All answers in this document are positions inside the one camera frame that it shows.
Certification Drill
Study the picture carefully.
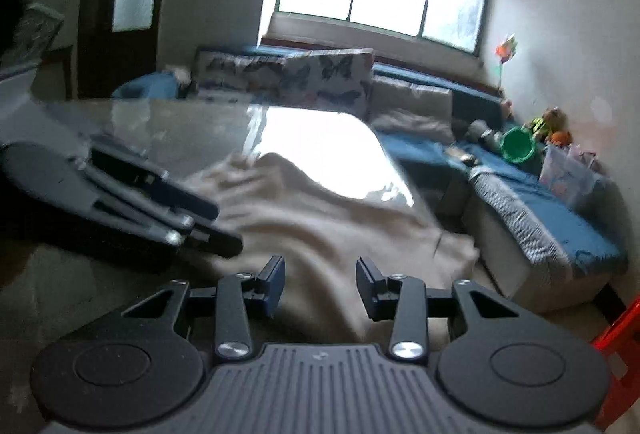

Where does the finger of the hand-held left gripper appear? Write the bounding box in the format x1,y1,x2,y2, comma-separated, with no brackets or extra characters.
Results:
94,185,245,260
82,147,221,222

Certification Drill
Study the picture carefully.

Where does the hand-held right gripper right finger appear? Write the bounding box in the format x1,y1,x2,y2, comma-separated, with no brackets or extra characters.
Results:
355,257,520,360

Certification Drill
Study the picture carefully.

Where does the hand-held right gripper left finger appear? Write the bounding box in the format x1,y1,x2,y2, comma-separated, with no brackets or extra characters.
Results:
122,255,287,362

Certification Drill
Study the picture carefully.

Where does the white towel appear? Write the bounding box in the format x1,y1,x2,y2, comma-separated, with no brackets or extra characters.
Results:
186,151,482,351

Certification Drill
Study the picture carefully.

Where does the blue towel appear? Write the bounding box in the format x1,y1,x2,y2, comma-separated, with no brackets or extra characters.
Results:
111,71,184,101

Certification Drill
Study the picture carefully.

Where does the small white cloth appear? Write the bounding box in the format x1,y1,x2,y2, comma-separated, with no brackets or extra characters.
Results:
166,66,194,86

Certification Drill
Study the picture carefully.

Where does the long butterfly print pillow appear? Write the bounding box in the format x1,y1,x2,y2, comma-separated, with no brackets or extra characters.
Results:
194,48,302,101

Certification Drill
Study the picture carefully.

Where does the grey patterned sofa throw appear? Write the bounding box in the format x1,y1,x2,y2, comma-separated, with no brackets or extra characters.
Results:
469,165,572,276

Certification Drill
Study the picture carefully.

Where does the dark wooden door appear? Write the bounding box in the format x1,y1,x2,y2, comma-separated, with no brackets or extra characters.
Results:
76,0,177,101

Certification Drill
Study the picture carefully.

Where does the beige pillow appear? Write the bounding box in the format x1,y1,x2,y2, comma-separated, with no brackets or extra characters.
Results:
371,75,455,146

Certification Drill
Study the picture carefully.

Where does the square butterfly print pillow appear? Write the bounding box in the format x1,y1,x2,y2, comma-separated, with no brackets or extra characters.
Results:
279,48,377,121

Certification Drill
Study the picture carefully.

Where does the grey plush toy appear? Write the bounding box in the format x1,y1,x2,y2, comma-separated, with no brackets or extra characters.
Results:
466,119,504,151

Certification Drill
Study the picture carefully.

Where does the green plastic bucket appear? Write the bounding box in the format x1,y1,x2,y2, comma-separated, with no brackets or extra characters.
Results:
500,126,538,166

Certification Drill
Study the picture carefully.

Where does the teal sofa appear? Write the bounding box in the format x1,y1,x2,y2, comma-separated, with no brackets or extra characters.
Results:
111,44,630,312

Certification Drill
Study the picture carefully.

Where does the clear plastic storage box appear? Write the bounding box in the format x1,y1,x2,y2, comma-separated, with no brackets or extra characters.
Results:
538,143,602,206

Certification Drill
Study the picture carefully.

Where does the brown teddy bear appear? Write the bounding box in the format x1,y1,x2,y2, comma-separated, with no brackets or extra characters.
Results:
529,107,572,148

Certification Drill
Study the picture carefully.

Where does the red plastic stool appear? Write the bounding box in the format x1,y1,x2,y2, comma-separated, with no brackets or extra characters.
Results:
589,295,640,434

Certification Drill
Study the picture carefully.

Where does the colourful pinwheel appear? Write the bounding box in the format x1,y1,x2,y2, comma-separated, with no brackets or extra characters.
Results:
491,33,522,91

